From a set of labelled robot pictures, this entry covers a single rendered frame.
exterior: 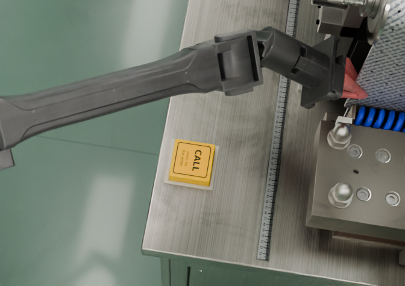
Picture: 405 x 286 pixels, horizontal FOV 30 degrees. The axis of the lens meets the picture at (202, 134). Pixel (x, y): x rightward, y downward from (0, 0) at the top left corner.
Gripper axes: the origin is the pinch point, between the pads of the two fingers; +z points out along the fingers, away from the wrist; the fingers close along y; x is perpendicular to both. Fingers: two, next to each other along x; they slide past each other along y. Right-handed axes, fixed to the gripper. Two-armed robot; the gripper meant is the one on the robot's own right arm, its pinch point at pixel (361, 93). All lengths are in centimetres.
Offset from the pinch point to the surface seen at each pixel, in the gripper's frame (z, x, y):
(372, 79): -2.3, 4.7, 0.3
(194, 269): -5.3, -33.5, 25.5
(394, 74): -1.2, 8.2, 0.3
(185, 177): -14.6, -25.2, 13.2
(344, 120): -1.3, -1.9, 4.7
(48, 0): -17, -134, -75
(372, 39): -10.1, 12.6, 0.3
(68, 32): -10, -129, -64
